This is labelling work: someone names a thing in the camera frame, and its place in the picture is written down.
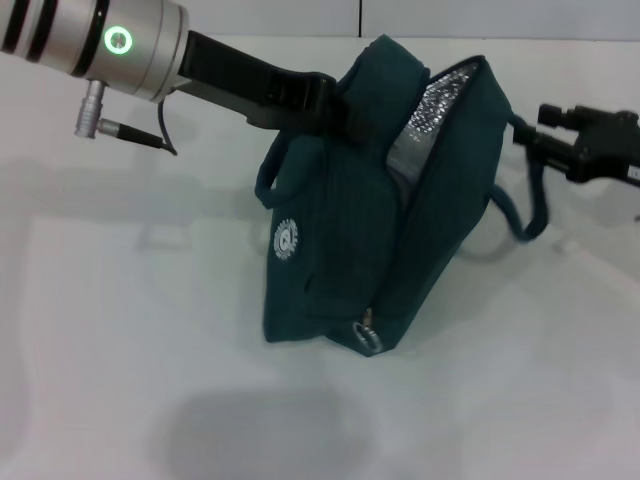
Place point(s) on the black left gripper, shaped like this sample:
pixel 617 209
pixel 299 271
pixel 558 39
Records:
pixel 250 85

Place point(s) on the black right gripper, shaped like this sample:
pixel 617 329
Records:
pixel 605 150

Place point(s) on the dark teal fabric bag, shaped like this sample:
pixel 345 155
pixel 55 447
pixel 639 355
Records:
pixel 360 225

